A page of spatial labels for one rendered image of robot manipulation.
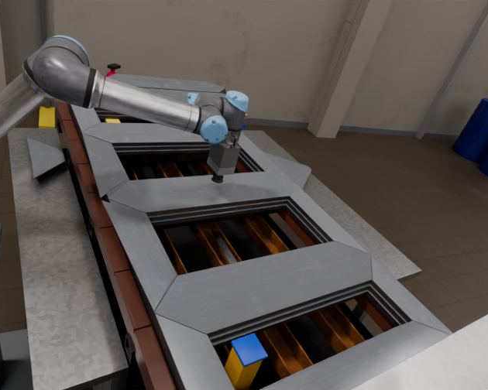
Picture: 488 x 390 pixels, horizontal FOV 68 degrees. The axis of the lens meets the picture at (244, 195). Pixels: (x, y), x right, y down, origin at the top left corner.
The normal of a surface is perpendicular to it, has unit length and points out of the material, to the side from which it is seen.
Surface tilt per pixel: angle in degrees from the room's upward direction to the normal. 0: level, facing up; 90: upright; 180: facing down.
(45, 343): 0
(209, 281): 0
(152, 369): 0
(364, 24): 90
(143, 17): 90
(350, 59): 90
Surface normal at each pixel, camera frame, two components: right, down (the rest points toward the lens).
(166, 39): 0.38, 0.58
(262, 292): 0.25, -0.82
